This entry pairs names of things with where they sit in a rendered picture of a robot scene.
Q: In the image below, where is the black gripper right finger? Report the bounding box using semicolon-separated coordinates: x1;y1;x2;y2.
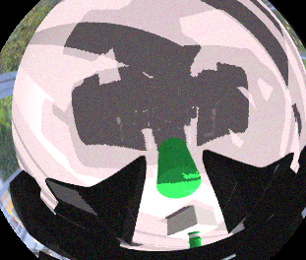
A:
203;150;294;233

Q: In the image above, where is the white cube block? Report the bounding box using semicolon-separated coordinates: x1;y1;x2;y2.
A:
167;205;218;239

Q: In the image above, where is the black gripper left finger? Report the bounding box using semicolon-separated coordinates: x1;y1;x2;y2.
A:
45;157;146;245

